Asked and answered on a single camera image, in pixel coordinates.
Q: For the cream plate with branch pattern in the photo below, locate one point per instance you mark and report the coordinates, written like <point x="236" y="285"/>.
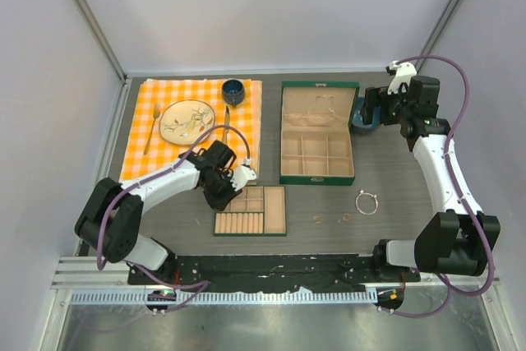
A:
<point x="184" y="121"/>

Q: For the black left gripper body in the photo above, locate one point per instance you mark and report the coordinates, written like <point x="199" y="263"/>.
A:
<point x="223" y="180"/>

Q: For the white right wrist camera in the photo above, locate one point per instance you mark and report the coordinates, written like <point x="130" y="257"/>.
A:
<point x="402" y="73"/>

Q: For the blue ceramic bowl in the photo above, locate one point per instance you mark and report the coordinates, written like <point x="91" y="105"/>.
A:
<point x="357" y="125"/>

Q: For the gold fork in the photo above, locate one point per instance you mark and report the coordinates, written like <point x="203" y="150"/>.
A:
<point x="156" y="115"/>

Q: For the yellow white checkered cloth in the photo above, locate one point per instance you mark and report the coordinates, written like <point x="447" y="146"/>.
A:
<point x="246" y="118"/>

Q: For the green jewelry box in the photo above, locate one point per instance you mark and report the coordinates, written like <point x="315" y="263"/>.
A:
<point x="315" y="133"/>

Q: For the dark blue ceramic mug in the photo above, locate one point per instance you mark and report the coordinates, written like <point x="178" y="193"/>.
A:
<point x="233" y="92"/>

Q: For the aluminium front rail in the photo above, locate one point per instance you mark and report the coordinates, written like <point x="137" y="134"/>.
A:
<point x="117" y="285"/>

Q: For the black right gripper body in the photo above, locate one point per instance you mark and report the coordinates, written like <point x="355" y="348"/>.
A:
<point x="394" y="108"/>

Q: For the green jewelry tray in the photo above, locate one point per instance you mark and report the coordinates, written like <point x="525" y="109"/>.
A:
<point x="256" y="211"/>

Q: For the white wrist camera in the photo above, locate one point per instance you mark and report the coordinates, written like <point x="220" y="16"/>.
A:
<point x="242" y="175"/>
<point x="402" y="73"/>

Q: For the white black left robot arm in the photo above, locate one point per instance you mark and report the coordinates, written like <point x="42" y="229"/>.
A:
<point x="112" y="215"/>

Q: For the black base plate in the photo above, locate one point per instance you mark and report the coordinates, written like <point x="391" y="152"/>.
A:
<point x="321" y="273"/>

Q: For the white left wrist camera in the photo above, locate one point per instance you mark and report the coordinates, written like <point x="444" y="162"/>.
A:
<point x="242" y="175"/>

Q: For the gold knife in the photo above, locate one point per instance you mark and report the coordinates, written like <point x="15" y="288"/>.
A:
<point x="226" y="123"/>

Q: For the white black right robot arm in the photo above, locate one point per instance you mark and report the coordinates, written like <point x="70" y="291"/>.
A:
<point x="459" y="236"/>

